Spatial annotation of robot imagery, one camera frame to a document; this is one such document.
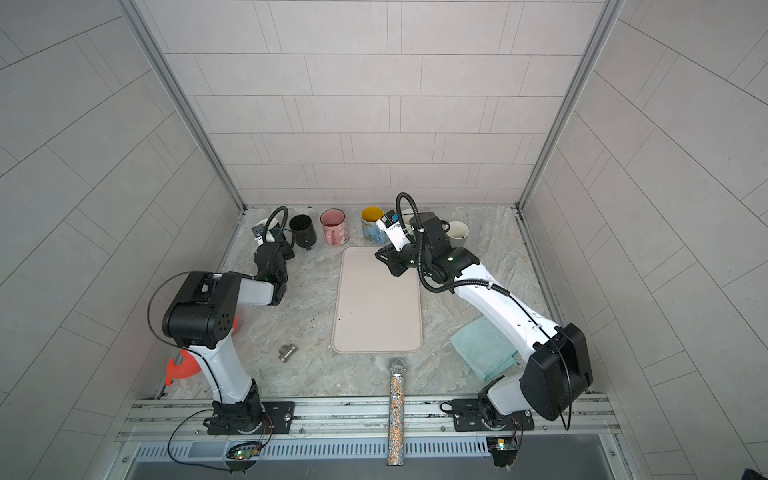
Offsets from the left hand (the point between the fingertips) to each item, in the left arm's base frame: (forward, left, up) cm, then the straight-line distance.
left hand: (281, 228), depth 96 cm
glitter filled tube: (-50, -38, -7) cm, 63 cm away
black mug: (+1, -6, -2) cm, 7 cm away
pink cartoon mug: (+2, -17, -1) cm, 17 cm away
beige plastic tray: (-24, -31, -10) cm, 40 cm away
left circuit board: (-58, -5, -6) cm, 59 cm away
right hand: (-18, -33, +12) cm, 39 cm away
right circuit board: (-57, -63, -10) cm, 85 cm away
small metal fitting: (-36, -8, -9) cm, 38 cm away
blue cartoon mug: (+3, -29, -5) cm, 29 cm away
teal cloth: (-34, -62, -10) cm, 71 cm away
